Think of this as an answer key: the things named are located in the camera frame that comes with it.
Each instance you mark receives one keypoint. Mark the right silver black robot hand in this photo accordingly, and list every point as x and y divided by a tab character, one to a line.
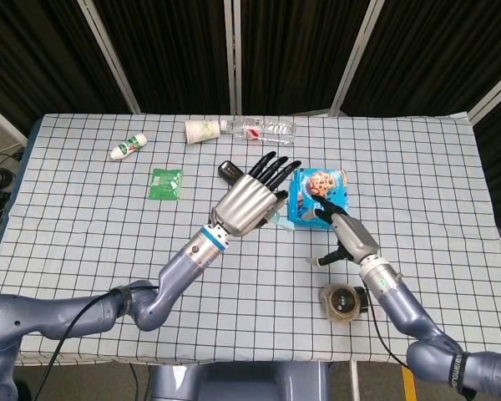
355	238

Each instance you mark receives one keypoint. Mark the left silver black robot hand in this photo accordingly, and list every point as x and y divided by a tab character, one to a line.
244	204

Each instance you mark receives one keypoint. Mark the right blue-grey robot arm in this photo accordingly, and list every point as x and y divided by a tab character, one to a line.
409	309

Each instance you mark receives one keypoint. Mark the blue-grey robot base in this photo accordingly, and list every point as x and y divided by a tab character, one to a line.
242	382

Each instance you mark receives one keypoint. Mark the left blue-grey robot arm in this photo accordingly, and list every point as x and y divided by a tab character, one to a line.
167	288

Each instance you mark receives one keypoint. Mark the glass jar black lid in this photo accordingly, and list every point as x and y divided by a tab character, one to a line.
340	303

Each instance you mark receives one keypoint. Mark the blue chocolate cookie box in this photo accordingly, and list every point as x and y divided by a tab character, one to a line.
317	181

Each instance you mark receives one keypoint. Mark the clear plastic water bottle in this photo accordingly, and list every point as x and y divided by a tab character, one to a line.
267	130

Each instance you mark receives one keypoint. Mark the green foil packet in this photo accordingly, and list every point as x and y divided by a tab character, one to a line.
165	184

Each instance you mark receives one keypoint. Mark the white paper cup green print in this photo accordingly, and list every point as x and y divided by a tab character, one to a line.
200	131

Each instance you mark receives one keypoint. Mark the small white green-label bottle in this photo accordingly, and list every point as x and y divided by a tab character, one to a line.
127	147

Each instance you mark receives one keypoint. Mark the white table leg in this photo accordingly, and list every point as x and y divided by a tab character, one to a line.
355	382

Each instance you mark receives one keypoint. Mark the yellow floor tape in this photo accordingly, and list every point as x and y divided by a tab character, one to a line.
410	384

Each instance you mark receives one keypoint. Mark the black screen panel white frame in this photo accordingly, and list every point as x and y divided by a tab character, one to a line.
434	54
499	150
171	50
292	50
37	50

